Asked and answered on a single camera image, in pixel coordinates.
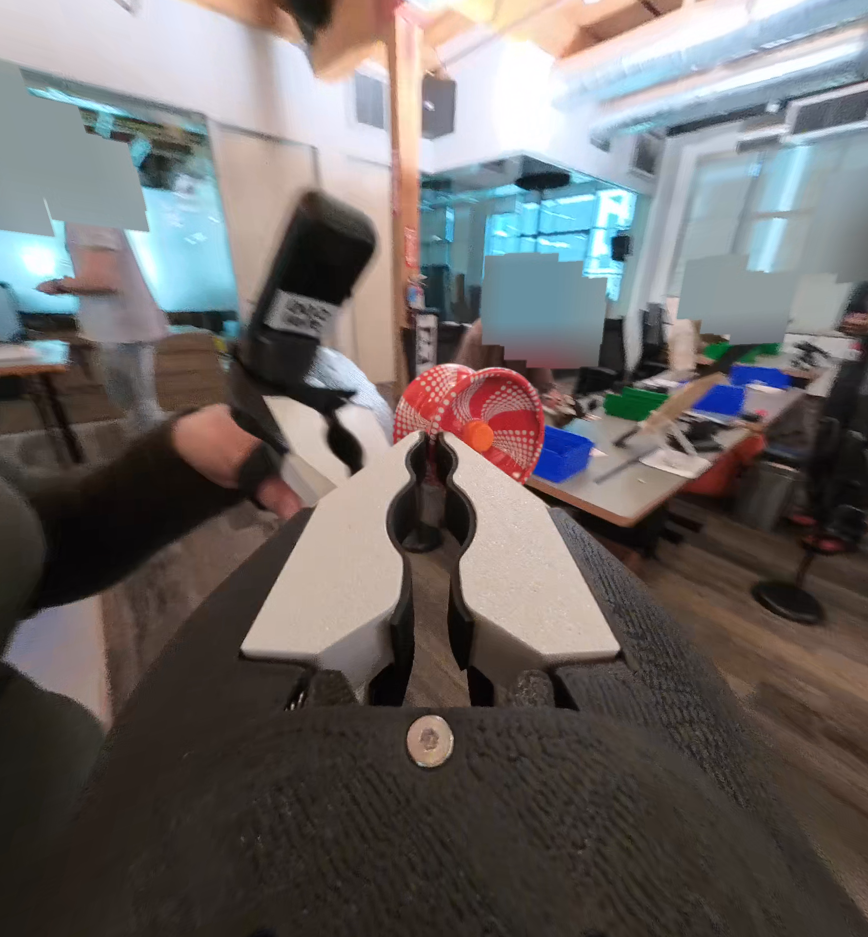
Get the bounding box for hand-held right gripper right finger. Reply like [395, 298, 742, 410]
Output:
[442, 435, 624, 689]

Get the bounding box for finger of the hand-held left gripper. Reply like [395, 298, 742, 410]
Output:
[266, 399, 350, 506]
[317, 349, 398, 440]

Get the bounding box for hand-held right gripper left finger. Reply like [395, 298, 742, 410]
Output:
[241, 432, 429, 692]

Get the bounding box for red white yo-yo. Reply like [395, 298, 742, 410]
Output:
[393, 364, 547, 484]

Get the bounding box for person's left forearm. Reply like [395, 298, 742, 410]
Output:
[24, 418, 244, 616]

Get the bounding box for white desk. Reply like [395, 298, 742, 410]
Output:
[2, 598, 116, 726]

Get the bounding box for long wooden desk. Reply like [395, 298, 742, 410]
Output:
[0, 340, 83, 467]

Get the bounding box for person's left hand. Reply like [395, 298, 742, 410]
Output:
[171, 403, 306, 521]

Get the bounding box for white door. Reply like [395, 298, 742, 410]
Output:
[317, 147, 398, 389]
[212, 125, 321, 389]

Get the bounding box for grey work table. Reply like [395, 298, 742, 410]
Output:
[529, 367, 845, 531]

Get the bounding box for large blue parts bin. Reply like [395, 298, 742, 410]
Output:
[534, 425, 596, 484]

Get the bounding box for white tilted stand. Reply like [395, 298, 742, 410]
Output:
[595, 371, 735, 484]

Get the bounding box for red orange object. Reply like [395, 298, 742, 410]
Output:
[683, 440, 764, 502]

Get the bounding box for grey waste bin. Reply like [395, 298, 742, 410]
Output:
[737, 457, 801, 531]

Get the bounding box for black floor lamp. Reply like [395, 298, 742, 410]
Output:
[515, 169, 574, 265]

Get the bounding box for black office chair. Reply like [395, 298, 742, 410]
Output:
[803, 388, 868, 554]

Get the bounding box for wooden post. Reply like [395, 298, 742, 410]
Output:
[387, 8, 424, 385]

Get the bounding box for white wall vent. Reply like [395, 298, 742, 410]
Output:
[354, 71, 388, 130]

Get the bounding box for black wall speaker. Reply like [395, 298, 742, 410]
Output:
[421, 77, 457, 140]

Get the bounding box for silver spiral air duct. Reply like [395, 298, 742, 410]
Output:
[592, 30, 868, 147]

